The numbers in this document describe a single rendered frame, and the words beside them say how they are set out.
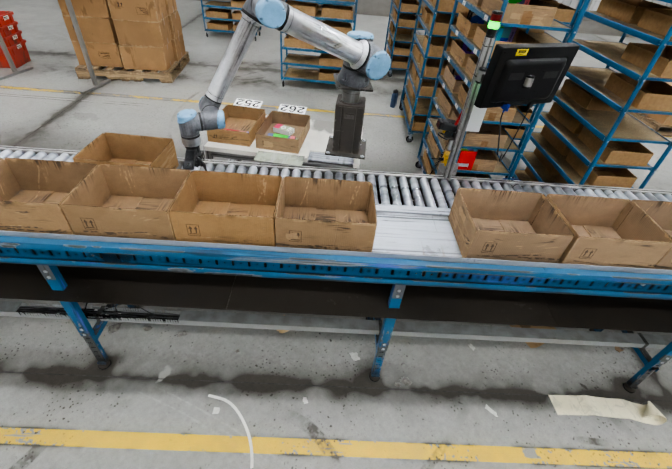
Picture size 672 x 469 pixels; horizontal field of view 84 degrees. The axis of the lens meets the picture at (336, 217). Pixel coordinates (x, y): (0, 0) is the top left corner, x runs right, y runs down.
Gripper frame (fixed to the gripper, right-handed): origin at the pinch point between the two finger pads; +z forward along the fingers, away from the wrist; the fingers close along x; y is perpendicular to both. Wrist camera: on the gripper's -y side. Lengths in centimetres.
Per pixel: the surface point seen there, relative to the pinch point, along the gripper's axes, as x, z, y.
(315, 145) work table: -61, 6, 57
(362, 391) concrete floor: -95, 80, -71
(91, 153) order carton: 57, -7, 8
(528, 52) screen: -159, -72, 18
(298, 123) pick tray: -47, 3, 82
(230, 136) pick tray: -6, 0, 50
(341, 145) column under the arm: -77, 0, 48
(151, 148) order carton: 31.5, -4.2, 22.0
